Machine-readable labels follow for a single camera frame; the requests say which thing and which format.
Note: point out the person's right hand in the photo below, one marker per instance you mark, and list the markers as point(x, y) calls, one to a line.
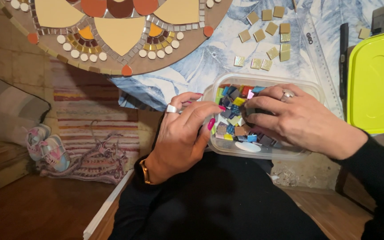
point(308, 123)

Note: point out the person's left hand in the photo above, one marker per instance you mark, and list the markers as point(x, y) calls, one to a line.
point(175, 143)

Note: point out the clear plastic container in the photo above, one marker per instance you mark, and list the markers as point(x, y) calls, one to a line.
point(298, 90)

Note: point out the gold wristwatch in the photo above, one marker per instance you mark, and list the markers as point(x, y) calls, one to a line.
point(145, 171)

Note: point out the heap of tile fragments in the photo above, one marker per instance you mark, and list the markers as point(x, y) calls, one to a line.
point(285, 176)

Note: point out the clear plastic ruler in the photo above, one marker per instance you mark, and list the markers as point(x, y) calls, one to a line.
point(318, 60)

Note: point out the pile of coloured mosaic tiles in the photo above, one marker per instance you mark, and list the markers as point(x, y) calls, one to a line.
point(233, 110)

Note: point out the person's black trousers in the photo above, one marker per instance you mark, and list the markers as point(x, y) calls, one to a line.
point(212, 203)

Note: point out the black marker pen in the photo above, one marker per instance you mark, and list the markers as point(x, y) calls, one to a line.
point(344, 60)

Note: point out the blue leaf-print tablecloth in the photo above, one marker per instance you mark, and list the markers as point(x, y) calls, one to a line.
point(195, 66)

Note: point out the yellow-green plastic lid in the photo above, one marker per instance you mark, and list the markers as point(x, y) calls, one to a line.
point(378, 83)

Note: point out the striped woven rug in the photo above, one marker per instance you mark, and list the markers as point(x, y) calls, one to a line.
point(92, 110)

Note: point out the white wooden strip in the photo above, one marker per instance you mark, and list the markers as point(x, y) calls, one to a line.
point(107, 206)

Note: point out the scattered group of gold tiles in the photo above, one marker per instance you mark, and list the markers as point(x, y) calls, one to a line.
point(266, 33)

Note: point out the beige square mosaic tile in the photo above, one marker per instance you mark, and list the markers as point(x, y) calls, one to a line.
point(364, 33)

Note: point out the pencil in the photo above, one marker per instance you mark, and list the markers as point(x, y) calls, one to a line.
point(294, 6)

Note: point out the pastel sneaker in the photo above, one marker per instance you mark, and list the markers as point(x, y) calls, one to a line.
point(56, 153)
point(35, 140)

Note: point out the round mosaic board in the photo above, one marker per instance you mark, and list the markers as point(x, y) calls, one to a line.
point(122, 30)

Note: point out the grey striped cushion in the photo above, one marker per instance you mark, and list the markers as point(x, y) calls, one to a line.
point(8, 106)

